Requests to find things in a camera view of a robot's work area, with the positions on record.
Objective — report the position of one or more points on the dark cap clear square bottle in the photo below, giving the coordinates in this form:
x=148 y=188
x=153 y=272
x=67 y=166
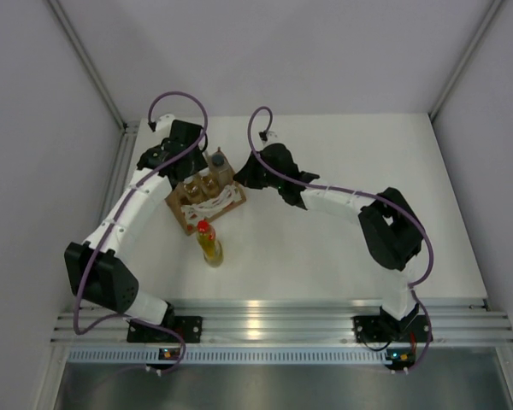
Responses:
x=221 y=168

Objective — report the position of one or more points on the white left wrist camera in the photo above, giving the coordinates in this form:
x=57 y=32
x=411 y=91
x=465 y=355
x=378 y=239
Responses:
x=162 y=125

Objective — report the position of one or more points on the grey slotted cable duct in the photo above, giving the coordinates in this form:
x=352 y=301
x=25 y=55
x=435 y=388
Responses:
x=228 y=356

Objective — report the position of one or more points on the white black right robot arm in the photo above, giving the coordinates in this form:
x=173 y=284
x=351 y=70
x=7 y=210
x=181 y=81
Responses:
x=390 y=229

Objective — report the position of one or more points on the left aluminium frame post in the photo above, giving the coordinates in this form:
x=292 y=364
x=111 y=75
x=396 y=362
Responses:
x=59 y=13

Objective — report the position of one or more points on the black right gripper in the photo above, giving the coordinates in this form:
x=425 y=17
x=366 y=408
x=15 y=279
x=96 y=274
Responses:
x=246 y=177

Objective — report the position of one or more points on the aluminium frame post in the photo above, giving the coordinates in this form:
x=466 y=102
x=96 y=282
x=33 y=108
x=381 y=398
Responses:
x=59 y=13
x=470 y=48

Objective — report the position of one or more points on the white cap amber bottle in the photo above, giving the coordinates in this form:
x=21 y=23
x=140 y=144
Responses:
x=209 y=183
x=193 y=191

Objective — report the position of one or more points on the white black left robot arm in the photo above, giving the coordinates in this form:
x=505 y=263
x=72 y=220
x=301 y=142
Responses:
x=97 y=268

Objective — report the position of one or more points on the right aluminium frame post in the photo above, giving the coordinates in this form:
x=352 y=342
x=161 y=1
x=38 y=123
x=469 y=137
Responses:
x=470 y=48

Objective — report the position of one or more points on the aluminium mounting rail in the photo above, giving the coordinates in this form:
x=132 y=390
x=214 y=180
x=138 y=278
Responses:
x=329 y=323

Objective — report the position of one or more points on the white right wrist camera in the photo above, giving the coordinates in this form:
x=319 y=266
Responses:
x=268 y=138

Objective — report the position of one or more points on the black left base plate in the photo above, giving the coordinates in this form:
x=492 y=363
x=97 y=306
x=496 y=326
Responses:
x=188 y=327

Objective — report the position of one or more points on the red cap yellow bottle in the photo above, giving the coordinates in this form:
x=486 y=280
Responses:
x=209 y=243

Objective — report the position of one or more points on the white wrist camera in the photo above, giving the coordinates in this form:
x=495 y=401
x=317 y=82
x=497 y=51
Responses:
x=162 y=125
x=268 y=138

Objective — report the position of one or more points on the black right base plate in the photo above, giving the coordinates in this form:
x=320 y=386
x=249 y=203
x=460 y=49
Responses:
x=374 y=329

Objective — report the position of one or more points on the jute canvas bag with strawberries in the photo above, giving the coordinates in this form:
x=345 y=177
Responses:
x=211 y=208

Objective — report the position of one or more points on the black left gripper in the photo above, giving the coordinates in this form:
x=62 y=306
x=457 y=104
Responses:
x=198 y=161

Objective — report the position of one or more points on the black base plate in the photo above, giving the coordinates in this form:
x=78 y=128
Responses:
x=188 y=327
x=374 y=329

